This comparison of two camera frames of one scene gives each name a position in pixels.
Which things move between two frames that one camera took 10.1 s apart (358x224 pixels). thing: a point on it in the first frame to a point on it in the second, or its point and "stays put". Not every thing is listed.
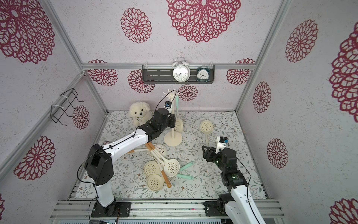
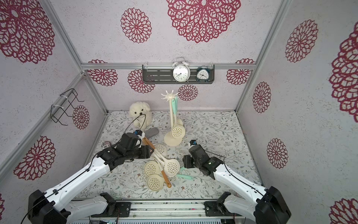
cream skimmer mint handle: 206,127 to 177,132
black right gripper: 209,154 to 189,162
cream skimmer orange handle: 161,148 stays put
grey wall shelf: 162,74 stays put
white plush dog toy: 140,112 stays put
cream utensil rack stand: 172,138 stays put
